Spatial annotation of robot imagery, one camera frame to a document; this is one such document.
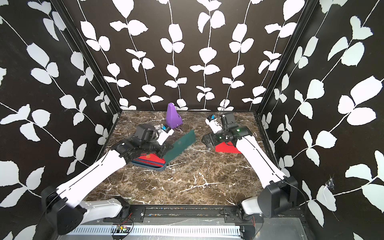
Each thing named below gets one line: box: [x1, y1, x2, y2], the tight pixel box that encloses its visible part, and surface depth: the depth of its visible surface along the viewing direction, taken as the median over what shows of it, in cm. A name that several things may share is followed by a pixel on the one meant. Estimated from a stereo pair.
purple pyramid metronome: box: [166, 102, 183, 129], surface depth 106 cm
